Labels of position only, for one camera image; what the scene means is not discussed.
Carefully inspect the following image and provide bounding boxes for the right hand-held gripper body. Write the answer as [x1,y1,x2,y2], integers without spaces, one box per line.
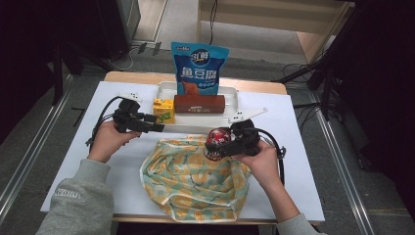
[229,107,268,157]

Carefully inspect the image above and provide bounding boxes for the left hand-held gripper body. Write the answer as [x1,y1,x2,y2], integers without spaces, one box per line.
[112,92,146,133]

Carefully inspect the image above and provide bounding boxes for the red round tin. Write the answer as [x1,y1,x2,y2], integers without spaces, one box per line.
[205,127,234,162]

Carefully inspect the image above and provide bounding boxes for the small yellow box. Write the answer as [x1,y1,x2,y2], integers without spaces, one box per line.
[153,98,176,124]

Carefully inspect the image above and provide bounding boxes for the white plastic tray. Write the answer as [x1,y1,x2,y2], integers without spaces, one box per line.
[156,81,241,135]

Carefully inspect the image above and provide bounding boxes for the green yellow patterned cloth bag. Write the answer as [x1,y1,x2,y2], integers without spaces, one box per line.
[139,137,253,223]

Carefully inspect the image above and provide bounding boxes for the brown carton box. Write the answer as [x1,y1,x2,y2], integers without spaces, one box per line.
[173,94,227,115]

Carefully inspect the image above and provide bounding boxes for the blue snack pouch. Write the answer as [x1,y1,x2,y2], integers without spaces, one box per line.
[170,41,230,96]

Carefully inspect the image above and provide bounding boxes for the person's right hand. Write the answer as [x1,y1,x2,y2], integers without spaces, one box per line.
[232,140,282,189]

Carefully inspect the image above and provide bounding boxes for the person's left hand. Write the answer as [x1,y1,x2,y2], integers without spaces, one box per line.
[87,120,142,164]

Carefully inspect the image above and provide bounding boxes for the wooden table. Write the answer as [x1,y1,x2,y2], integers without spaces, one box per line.
[104,70,295,226]

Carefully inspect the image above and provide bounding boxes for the white table sheet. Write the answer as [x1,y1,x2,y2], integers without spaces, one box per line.
[40,80,326,222]

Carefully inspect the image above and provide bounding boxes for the black stand with legs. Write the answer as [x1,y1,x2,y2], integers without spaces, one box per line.
[52,38,115,106]

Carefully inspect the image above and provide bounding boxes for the dark cabinet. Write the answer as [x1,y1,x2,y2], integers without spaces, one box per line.
[94,0,142,62]

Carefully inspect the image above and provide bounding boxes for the black tripod stand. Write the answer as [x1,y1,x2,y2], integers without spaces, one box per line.
[273,32,346,121]

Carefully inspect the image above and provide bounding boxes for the light wooden shelf unit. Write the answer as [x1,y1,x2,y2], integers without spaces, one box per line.
[195,0,355,65]

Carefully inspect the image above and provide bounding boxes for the left hand-held gripper black cable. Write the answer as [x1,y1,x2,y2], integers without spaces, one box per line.
[85,96,120,153]

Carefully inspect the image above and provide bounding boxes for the hand-held gripper black cable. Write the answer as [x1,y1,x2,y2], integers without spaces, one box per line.
[257,127,288,185]
[85,96,120,153]

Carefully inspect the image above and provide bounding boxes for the right hand-held gripper black cable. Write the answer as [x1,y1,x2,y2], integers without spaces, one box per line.
[257,127,288,185]

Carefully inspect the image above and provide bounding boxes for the white floor cable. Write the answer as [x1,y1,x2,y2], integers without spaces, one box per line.
[111,47,135,72]

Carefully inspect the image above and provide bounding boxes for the black floor cables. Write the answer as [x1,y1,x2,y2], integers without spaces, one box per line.
[282,63,326,126]

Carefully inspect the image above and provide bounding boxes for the metal floor rail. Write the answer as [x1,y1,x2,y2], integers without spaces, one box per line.
[309,92,376,235]
[0,74,73,223]

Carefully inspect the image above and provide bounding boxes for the black hanging cable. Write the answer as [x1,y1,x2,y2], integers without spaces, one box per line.
[205,0,219,47]

